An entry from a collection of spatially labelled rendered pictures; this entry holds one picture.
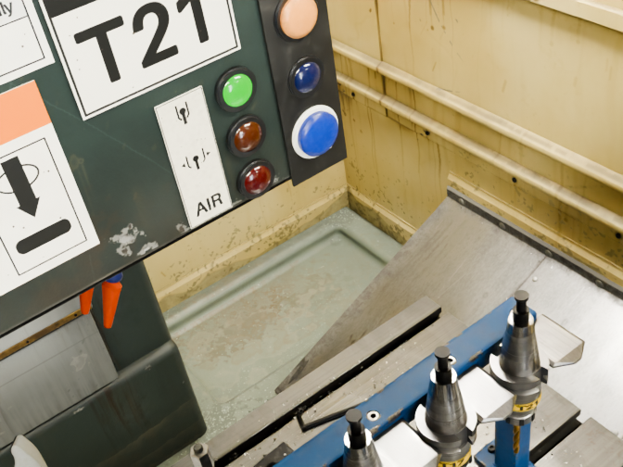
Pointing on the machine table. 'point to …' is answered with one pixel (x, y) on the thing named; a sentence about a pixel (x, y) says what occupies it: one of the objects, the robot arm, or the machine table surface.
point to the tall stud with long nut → (201, 455)
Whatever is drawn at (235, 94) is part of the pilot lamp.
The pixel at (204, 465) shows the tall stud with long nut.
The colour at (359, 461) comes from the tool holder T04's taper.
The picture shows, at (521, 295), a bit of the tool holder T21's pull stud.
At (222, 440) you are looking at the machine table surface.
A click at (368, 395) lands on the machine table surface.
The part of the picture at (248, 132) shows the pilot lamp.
